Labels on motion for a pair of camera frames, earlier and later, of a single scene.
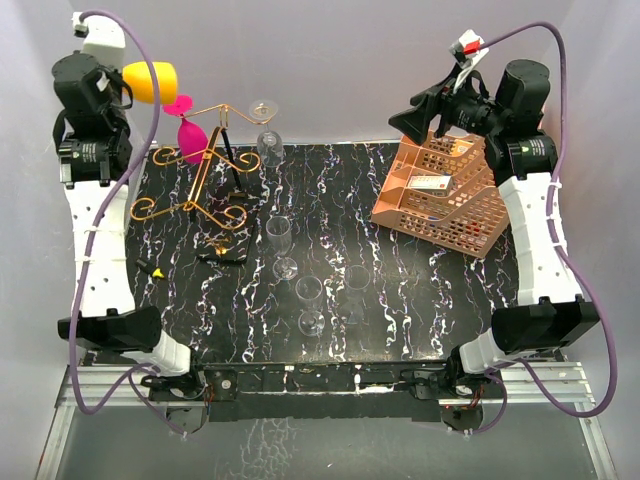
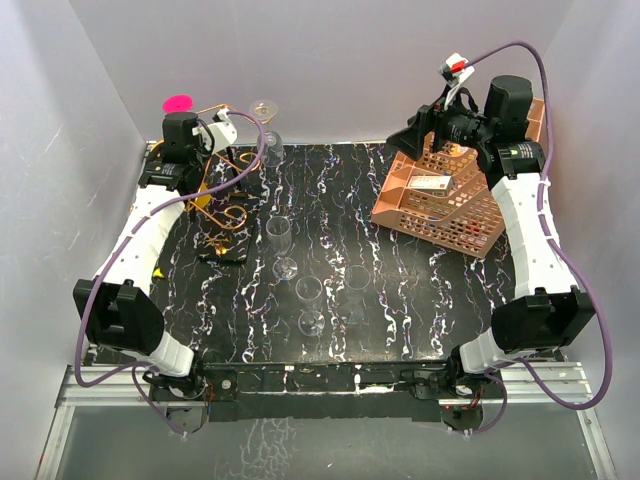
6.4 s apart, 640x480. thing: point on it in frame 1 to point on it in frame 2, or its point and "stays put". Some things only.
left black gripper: (115, 78) to (203, 149)
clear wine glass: (270, 145) stays put
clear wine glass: (356, 280) stays put
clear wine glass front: (311, 322) stays put
